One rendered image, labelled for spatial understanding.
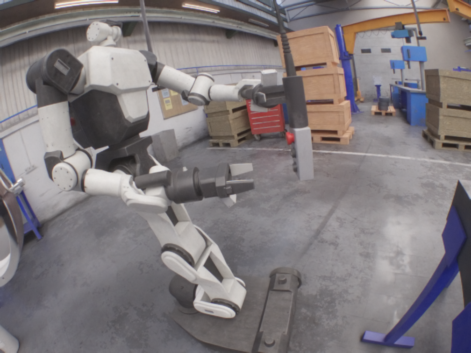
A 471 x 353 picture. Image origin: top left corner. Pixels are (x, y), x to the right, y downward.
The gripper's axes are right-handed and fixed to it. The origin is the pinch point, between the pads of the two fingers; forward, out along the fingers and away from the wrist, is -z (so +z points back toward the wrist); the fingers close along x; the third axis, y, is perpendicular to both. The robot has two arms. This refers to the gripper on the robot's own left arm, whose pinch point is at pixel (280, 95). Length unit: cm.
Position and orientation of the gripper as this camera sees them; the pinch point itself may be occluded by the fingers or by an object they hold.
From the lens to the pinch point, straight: 56.4
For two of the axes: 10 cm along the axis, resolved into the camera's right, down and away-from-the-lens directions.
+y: -2.0, -9.0, -3.9
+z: -1.2, -3.8, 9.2
